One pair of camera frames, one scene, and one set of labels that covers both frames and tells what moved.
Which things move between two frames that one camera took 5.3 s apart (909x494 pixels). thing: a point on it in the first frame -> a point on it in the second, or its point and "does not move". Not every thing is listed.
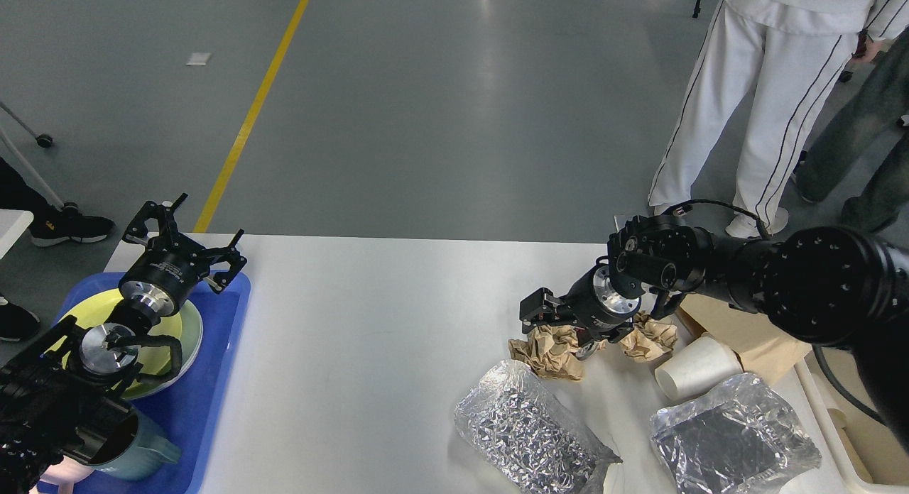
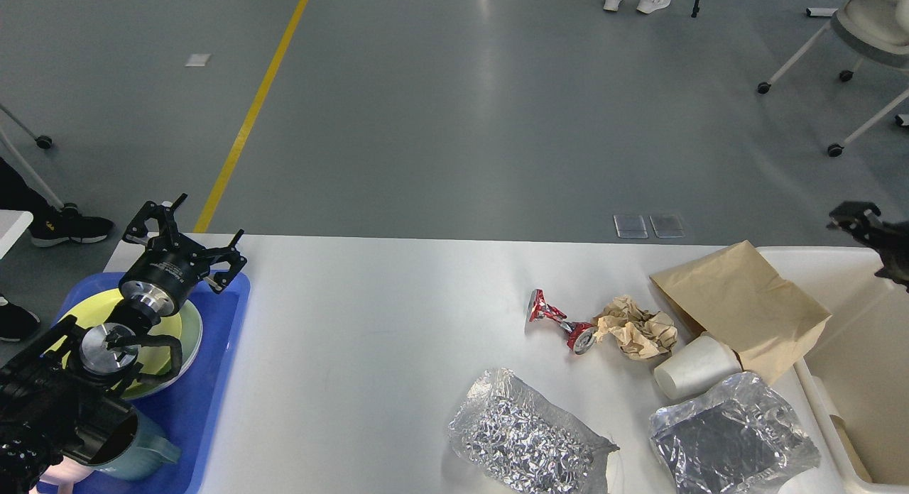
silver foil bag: [733, 440] does not move
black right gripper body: [595, 304] -> [890, 241]
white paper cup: [699, 369] does not move
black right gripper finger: [542, 308] -> [859, 218]
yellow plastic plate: [157, 361] does not move
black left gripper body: [158, 282] does not move
